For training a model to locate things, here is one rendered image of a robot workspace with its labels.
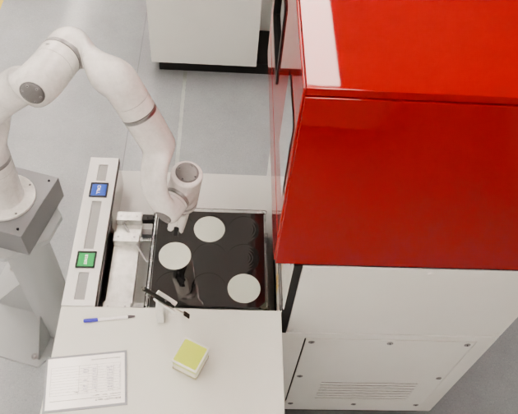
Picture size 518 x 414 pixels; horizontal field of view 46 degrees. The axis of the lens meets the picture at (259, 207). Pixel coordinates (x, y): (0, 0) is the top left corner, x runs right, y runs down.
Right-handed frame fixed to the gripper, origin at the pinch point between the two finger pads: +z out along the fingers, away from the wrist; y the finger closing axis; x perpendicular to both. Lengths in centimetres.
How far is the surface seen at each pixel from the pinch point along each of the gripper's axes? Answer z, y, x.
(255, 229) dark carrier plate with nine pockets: 6.6, -9.1, 23.9
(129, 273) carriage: 11.1, 13.7, -11.3
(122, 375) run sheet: -2.2, 47.4, -3.9
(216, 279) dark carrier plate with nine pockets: 5.8, 11.5, 15.2
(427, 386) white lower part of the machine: 47, 16, 102
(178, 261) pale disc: 7.8, 7.6, 2.6
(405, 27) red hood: -88, -9, 36
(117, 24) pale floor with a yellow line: 131, -199, -78
